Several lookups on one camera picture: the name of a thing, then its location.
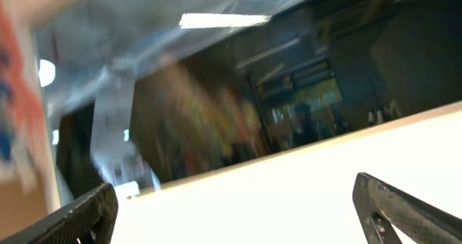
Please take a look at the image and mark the glass window pane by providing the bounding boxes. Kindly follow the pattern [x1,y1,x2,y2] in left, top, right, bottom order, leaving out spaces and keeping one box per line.
[33,0,461,200]

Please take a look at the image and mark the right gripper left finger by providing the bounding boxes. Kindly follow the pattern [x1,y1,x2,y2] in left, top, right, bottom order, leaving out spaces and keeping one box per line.
[1,183,118,244]

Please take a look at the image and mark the brown cardboard sheet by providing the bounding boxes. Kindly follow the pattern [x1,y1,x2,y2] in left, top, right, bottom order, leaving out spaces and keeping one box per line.
[1,176,48,239]

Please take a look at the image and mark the colourful printed poster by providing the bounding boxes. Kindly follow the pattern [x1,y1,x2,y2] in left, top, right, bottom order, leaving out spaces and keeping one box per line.
[1,0,47,193]

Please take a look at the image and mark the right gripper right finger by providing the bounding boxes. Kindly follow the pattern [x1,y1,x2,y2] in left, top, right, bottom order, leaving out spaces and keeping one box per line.
[352,173,461,244]

